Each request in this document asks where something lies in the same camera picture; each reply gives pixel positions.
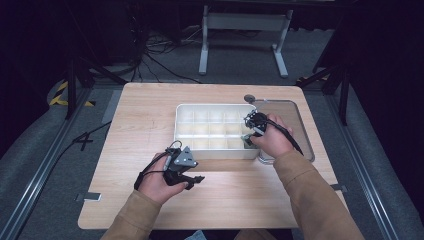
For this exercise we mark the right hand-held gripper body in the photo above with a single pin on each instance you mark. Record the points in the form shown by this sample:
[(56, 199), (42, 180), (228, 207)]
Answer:
[(257, 122)]

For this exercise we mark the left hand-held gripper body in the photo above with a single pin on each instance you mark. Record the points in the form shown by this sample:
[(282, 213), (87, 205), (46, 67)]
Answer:
[(181, 163)]

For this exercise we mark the white compartment storage box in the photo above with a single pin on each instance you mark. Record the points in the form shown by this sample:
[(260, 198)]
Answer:
[(210, 131)]

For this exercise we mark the person's right hand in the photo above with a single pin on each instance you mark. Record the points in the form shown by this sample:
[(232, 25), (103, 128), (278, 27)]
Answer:
[(275, 140)]

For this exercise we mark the person's left hand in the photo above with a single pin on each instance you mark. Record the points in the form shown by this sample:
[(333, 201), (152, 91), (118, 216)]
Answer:
[(156, 186)]

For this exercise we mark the clear plastic box lid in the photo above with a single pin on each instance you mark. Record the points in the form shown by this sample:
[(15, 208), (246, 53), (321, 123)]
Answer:
[(295, 111)]

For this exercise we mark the black tripod stand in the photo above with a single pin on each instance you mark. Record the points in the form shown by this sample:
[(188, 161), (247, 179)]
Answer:
[(71, 90), (343, 90)]

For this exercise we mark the grey tape piece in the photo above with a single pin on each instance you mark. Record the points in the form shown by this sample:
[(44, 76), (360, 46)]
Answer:
[(89, 196)]

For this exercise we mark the white metal stand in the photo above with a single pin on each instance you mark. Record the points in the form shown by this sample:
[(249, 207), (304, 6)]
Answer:
[(245, 21)]

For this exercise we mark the yellow and black floor tape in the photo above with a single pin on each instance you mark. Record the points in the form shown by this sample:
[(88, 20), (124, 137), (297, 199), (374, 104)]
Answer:
[(61, 96)]

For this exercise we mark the aluminium floor rail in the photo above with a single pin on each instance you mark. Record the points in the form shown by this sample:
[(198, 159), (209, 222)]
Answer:
[(363, 173), (40, 170)]

